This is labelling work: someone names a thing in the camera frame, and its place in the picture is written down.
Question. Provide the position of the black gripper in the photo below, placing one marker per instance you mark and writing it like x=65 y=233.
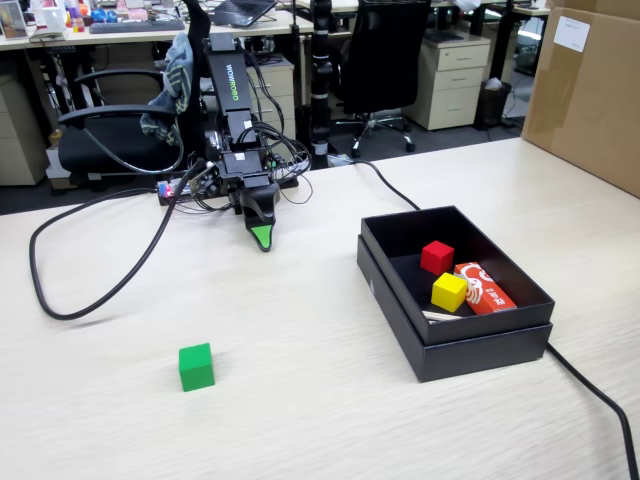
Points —
x=241 y=167

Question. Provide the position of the green wooden cube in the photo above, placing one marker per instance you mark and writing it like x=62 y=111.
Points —
x=196 y=370

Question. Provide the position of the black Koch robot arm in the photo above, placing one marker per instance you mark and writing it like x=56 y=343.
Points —
x=227 y=80

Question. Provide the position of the black cardboard box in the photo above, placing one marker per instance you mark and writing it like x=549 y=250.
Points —
x=400 y=235

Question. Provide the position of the black open box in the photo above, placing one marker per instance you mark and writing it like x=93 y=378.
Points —
x=475 y=357

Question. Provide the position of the large brown cardboard box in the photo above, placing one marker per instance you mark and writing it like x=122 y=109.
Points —
x=585 y=115

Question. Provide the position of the controller circuit board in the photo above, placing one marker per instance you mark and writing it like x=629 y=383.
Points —
x=170 y=190

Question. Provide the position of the beige drawer cabinet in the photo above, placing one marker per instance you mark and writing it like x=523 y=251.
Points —
x=275 y=85
x=450 y=80

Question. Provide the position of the black vertical pole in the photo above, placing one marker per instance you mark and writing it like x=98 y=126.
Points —
x=320 y=75

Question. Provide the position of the black office chair with armrests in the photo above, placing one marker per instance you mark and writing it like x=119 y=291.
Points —
x=115 y=145

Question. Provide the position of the grey striped cloth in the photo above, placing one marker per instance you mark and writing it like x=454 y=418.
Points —
x=175 y=75

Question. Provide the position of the red wooden cube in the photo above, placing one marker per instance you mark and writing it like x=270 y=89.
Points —
x=436 y=257

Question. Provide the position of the yellow wooden cube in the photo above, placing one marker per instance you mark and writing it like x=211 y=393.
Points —
x=447 y=292

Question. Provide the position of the black mesh office chair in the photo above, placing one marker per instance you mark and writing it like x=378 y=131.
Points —
x=380 y=60

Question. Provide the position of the black laptop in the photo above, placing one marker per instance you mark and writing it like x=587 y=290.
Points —
x=240 y=10

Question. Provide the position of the dark computer keyboard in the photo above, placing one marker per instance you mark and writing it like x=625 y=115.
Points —
x=135 y=26

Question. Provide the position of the orange white printed carton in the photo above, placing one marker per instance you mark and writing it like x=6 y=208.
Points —
x=495 y=300

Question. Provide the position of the beige side cabinet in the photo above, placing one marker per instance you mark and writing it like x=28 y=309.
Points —
x=20 y=150

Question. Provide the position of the black trash bin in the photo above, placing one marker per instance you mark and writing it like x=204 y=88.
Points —
x=492 y=107

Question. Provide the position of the blue ball toy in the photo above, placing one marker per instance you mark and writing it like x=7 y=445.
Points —
x=104 y=15

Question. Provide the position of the white office desk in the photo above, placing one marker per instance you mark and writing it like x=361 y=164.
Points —
x=75 y=39

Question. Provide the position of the framed picture stand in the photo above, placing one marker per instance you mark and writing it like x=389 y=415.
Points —
x=12 y=20

